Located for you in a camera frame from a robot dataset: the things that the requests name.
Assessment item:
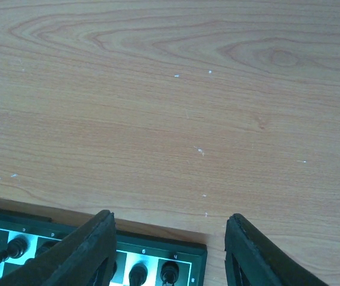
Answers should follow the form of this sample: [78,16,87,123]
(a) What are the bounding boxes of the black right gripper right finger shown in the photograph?
[224,213,326,285]

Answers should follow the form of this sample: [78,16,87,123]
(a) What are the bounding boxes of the black white chessboard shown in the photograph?
[0,209,207,285]

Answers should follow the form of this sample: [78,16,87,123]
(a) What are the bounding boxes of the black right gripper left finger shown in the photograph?
[0,210,117,285]

